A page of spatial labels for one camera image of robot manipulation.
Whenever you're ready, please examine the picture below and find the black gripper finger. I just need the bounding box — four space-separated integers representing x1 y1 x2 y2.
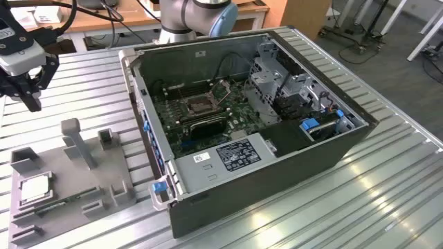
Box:
0 74 23 101
20 53 61 113

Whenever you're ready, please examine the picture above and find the silver CPU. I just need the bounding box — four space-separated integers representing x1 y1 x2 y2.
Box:
20 177 53 202

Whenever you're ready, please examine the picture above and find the black RAM slot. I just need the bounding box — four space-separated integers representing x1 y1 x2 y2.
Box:
174 114 227 124
162 83 211 94

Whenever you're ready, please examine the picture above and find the CPU socket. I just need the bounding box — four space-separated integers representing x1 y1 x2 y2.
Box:
186 95 226 118

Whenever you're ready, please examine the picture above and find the white cardboard box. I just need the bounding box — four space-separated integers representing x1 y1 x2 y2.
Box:
34 5 65 23

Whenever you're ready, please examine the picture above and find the grey parts rack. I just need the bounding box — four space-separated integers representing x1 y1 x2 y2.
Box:
8 118 139 246

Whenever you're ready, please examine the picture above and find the wooden desk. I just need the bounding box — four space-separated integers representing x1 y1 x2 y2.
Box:
67 0 271 36

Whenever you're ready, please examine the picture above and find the green RAM stick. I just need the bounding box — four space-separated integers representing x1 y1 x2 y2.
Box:
34 186 101 215

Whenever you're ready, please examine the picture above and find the blue case latch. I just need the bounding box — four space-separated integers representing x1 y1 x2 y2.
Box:
151 182 169 195

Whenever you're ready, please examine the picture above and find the black square board cover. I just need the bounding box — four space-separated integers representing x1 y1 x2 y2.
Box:
190 119 229 140

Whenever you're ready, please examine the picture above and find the metal socket cover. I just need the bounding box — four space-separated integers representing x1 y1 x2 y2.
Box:
207 79 234 105

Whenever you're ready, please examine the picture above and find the silver power supply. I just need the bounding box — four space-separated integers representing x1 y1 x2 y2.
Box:
173 133 279 196

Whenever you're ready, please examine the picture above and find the green motherboard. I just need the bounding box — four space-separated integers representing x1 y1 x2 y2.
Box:
151 79 282 159

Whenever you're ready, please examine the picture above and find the silver drive cage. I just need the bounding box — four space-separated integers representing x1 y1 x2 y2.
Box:
249 36 315 120

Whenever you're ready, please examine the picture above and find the open black PC case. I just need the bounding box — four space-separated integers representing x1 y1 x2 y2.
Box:
119 25 381 239

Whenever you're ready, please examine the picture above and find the black plastic shroud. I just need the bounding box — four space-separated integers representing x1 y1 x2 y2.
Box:
258 121 315 159

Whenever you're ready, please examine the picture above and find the hard disk in blue carrier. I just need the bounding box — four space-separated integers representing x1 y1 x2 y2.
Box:
299 117 339 143

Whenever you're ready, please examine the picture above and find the wooden cabinet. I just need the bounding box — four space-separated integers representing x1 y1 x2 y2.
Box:
269 0 330 42

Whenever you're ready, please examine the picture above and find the black wheeled equipment stand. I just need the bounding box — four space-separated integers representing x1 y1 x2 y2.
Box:
318 0 391 54

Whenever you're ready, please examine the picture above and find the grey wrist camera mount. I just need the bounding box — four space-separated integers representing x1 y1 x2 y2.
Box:
0 41 47 76

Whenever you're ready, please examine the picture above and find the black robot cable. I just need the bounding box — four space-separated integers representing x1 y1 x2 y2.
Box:
45 0 126 36

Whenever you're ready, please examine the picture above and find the black cable loop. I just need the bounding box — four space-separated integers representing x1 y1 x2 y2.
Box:
214 51 253 81

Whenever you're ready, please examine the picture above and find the white table frame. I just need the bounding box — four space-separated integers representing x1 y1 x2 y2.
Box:
407 0 443 62

